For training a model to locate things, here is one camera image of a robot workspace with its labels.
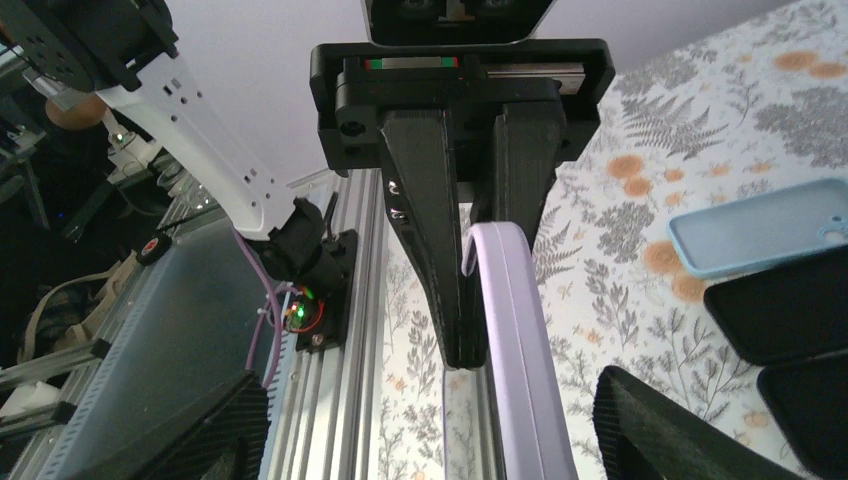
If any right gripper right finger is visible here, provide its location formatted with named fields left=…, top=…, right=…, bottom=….
left=592, top=365, right=799, bottom=480

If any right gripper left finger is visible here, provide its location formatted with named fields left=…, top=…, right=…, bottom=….
left=72, top=372, right=269, bottom=479

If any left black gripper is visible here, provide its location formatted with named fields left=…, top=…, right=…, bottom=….
left=309, top=39, right=615, bottom=369

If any smartphone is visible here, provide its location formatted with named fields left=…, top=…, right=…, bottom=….
left=461, top=222, right=578, bottom=479

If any black phone case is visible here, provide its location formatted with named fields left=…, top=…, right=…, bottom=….
left=704, top=247, right=847, bottom=366
left=757, top=354, right=847, bottom=479

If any light-blue phone case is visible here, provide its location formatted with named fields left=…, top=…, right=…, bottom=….
left=667, top=178, right=847, bottom=279

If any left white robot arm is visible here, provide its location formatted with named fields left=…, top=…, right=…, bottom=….
left=1, top=1, right=616, bottom=369

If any floral patterned table mat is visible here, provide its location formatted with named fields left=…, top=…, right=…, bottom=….
left=370, top=0, right=848, bottom=480

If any aluminium mounting rail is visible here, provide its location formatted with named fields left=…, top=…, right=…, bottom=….
left=259, top=170, right=386, bottom=479

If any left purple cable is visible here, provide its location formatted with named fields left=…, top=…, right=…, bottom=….
left=230, top=229, right=303, bottom=392

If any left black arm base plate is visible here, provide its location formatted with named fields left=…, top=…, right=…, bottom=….
left=287, top=229, right=359, bottom=353

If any slotted grey cable duct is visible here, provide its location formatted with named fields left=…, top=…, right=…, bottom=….
left=37, top=266, right=161, bottom=479

